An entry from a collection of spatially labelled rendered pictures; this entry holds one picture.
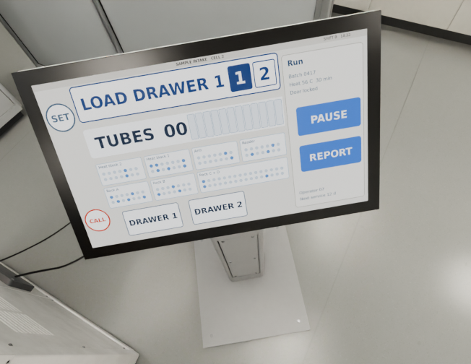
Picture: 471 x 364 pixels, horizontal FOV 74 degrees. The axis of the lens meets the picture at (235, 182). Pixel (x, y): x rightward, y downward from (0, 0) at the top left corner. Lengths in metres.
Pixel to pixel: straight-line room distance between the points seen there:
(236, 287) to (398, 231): 0.81
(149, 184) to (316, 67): 0.31
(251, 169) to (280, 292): 1.01
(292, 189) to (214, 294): 1.01
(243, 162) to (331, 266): 1.12
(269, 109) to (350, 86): 0.12
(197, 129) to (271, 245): 1.09
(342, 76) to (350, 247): 1.18
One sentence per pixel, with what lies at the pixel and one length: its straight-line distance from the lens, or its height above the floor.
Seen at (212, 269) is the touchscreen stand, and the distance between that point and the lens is 1.50.
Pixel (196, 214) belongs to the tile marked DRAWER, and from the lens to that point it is 0.53.
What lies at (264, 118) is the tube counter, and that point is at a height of 1.11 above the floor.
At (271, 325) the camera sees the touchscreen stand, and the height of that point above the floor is 0.03.
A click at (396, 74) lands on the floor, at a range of 2.31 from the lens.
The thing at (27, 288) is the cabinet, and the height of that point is 0.24.
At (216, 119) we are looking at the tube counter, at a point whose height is 1.12.
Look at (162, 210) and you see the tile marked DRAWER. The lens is 0.53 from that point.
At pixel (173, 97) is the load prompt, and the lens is 0.48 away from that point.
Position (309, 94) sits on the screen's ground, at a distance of 0.49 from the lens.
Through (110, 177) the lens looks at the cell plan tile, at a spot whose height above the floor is 1.07.
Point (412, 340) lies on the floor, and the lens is 1.60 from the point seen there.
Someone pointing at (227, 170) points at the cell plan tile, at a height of 1.05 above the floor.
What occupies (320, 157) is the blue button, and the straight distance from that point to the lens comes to 0.52.
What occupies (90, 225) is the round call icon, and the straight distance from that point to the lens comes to 0.57.
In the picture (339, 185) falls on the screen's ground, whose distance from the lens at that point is 0.55.
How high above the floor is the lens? 1.48
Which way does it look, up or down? 61 degrees down
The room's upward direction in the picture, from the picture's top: 9 degrees counter-clockwise
